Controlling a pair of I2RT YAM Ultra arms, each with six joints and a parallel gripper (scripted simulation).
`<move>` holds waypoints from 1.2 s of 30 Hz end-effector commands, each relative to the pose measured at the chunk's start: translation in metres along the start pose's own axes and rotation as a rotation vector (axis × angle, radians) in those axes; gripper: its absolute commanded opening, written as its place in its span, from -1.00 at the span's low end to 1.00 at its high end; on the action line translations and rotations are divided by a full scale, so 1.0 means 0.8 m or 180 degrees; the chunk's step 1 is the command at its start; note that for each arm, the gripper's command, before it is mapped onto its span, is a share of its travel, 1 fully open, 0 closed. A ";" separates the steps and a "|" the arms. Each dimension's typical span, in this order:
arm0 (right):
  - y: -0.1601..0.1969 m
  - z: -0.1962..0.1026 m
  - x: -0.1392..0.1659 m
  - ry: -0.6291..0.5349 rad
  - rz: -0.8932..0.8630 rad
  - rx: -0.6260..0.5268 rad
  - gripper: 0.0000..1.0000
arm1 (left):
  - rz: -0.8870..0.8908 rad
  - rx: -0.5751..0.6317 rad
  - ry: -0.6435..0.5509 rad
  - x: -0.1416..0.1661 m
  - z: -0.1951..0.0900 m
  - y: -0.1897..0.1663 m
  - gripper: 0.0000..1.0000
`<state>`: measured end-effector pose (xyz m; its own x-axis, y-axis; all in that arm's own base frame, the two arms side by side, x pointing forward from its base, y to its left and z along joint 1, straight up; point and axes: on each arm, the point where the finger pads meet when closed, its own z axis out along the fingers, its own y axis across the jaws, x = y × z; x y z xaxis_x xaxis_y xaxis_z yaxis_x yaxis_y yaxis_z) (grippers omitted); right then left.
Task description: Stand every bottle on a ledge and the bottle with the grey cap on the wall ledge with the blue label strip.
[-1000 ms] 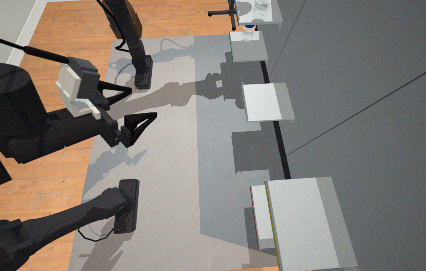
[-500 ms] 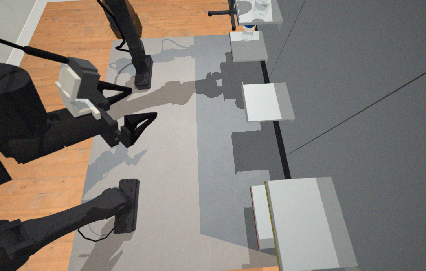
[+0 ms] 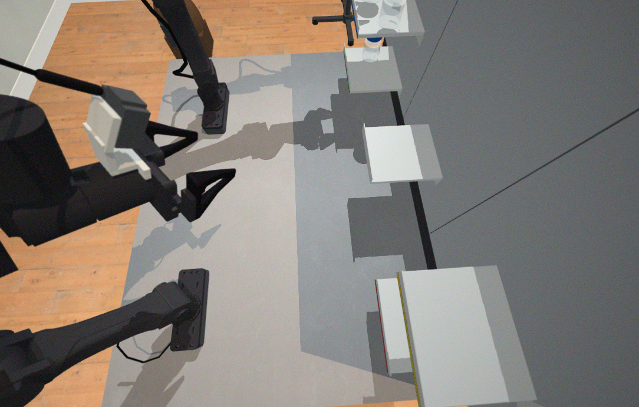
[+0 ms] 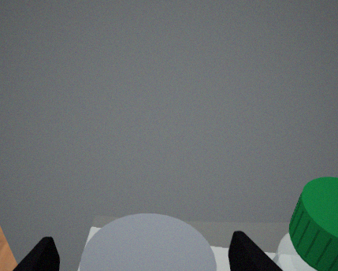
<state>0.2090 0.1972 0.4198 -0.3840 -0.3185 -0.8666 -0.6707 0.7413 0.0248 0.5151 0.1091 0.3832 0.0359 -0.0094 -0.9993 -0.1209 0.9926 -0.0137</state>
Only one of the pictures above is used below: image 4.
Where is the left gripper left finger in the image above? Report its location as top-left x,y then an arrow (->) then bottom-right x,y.
13,236 -> 60,271

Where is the white bottle with green cap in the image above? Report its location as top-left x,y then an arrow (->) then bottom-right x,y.
272,176 -> 338,271

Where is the white bottle with grey cap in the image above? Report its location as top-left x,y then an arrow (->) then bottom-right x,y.
80,213 -> 217,271

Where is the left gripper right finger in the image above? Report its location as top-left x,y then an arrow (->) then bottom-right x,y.
228,231 -> 283,271

